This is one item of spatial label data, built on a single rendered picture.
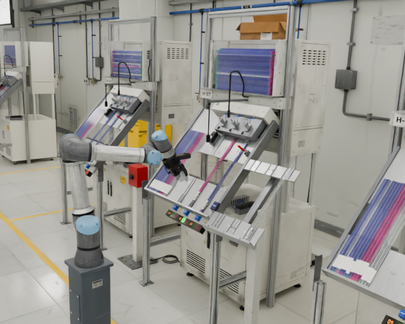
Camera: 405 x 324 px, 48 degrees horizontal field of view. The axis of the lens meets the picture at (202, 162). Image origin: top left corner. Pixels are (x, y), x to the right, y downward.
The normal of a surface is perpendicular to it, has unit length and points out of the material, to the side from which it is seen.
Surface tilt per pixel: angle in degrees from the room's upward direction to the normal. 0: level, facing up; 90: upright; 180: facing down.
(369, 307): 90
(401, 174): 44
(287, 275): 90
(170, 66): 90
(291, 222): 90
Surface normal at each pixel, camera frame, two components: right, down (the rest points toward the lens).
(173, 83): 0.63, 0.20
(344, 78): -0.78, 0.11
